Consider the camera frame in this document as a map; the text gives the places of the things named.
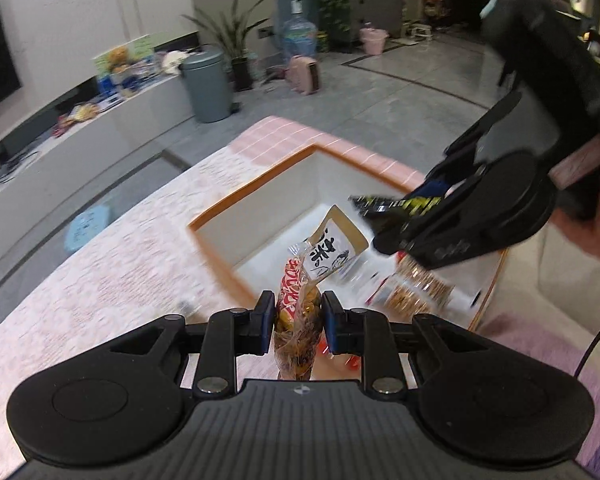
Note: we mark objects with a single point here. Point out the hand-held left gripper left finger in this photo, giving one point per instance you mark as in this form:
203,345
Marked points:
263,321

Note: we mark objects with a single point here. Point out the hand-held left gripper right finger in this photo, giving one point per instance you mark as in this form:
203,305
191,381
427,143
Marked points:
332,322

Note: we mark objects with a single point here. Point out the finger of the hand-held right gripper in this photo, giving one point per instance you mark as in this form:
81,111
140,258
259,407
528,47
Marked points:
472,132
440,245

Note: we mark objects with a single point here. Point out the orange cracker packet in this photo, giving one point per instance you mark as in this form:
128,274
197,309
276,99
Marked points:
295,310

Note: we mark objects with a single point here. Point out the peanut brittle packet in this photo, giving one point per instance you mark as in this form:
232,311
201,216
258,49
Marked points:
420,287

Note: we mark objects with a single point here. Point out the black and green snack packet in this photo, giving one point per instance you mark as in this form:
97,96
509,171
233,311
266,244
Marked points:
387,205

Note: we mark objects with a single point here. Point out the orange cardboard box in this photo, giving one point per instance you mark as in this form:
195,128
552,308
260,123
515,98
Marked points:
280,195

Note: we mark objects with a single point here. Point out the person's right hand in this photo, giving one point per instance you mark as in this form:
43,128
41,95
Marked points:
587,232

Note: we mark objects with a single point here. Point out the kraft packet with black calligraphy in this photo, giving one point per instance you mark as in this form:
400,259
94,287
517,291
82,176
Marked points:
337,245

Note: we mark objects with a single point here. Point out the white step stool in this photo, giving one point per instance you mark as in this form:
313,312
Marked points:
421,31

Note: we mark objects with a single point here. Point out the pink bucket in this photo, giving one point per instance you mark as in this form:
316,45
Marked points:
373,40

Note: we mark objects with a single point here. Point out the pink space heater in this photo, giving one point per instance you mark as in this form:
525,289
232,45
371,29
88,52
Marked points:
305,76

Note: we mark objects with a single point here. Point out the light blue stool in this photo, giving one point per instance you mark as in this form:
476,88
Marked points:
87,227

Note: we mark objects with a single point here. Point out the blue water jug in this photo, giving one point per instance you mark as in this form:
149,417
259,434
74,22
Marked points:
298,32

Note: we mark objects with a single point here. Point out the grey trash bin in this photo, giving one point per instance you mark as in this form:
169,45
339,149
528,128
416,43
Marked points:
207,85

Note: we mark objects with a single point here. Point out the white television console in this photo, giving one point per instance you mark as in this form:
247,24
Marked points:
120,115

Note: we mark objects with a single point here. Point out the long-leaf potted plant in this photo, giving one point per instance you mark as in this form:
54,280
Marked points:
232,35

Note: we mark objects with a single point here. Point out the snack bags on console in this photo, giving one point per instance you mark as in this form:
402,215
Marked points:
77,117

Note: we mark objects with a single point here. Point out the teddy bear gift box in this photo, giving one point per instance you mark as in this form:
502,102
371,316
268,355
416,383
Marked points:
140,47

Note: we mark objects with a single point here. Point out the teddy bear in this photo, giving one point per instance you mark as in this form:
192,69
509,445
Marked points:
118,57

